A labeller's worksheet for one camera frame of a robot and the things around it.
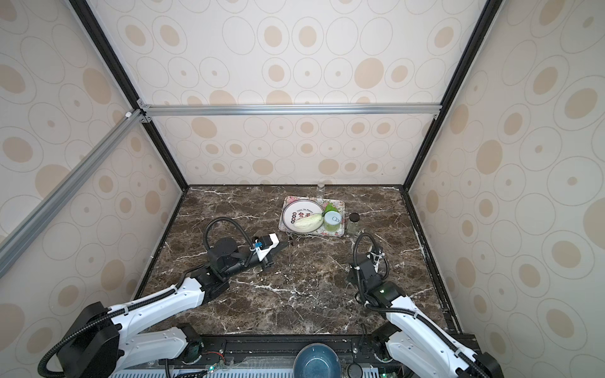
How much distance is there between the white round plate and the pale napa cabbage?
34 mm

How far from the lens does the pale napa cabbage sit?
1.02 m

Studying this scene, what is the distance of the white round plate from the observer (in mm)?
1081
